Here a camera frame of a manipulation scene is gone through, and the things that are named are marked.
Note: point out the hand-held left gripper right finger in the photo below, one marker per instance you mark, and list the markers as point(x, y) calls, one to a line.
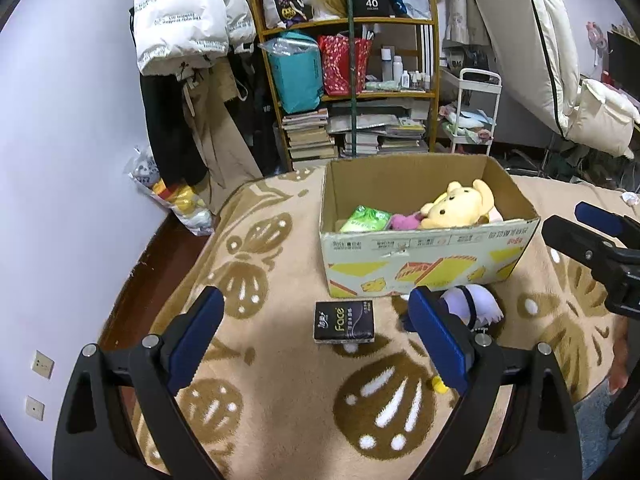
point(440, 345)

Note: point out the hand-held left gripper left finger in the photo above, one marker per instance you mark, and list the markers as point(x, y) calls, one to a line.
point(200, 340)

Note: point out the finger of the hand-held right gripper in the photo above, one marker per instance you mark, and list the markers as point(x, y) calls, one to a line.
point(600, 217)
point(570, 237)

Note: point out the white and blue plush toy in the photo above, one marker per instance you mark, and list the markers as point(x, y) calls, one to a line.
point(472, 302)

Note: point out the pink sponge block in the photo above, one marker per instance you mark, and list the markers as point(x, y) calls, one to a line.
point(495, 215)

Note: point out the printed cardboard box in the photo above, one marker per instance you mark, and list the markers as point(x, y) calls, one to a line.
point(430, 260)

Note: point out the black tissue packet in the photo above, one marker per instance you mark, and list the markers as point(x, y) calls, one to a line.
point(345, 322)

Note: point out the yellow bear plush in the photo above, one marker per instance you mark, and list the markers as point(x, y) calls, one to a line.
point(450, 207)

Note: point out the green tissue packet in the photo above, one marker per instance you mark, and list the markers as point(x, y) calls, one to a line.
point(365, 219)

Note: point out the person's right hand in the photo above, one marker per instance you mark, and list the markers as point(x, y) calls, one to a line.
point(620, 355)

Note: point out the crumpled white tissue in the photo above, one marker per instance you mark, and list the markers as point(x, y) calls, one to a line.
point(629, 198)

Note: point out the beige brown printed blanket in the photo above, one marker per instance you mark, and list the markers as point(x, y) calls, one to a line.
point(300, 390)

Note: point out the person's fuzzy clothing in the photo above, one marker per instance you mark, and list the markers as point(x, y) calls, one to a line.
point(600, 435)

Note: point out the plastic bag of plush toys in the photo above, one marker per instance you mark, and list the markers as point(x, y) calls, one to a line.
point(175, 195)

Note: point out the white trolley cart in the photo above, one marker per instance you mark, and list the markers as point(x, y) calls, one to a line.
point(475, 110)

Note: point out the black monitor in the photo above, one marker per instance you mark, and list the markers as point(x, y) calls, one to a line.
point(625, 57)

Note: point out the pink fan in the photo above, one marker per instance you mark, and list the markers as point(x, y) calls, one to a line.
point(597, 35)

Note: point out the cream recliner chair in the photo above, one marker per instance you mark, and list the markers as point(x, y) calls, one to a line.
point(525, 35)

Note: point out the beige pants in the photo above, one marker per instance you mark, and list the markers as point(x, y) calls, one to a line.
point(220, 135)

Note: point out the pile of papers and magazines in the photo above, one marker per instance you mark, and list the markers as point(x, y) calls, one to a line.
point(390, 132)

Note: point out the black coat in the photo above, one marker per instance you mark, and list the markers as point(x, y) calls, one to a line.
point(170, 130)

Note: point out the stack of books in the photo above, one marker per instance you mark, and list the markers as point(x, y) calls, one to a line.
point(310, 137)

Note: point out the group of white bottles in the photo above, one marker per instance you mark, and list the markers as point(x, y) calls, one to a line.
point(400, 72)

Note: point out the hanging black garment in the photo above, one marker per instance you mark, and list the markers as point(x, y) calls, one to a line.
point(257, 110)

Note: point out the wooden shelf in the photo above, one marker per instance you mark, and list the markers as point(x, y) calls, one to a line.
point(380, 95)

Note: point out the cream curtain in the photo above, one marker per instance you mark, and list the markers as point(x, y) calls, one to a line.
point(460, 0)

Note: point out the green pole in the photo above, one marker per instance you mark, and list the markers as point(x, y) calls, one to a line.
point(354, 85)

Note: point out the teal bag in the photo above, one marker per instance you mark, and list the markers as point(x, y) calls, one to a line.
point(295, 77)

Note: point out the red gift bag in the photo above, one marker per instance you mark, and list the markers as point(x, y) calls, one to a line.
point(340, 67)

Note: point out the white puffer jacket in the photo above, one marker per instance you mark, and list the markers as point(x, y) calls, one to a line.
point(180, 15)

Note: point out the wall socket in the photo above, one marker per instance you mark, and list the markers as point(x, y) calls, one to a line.
point(42, 364)
point(35, 408)

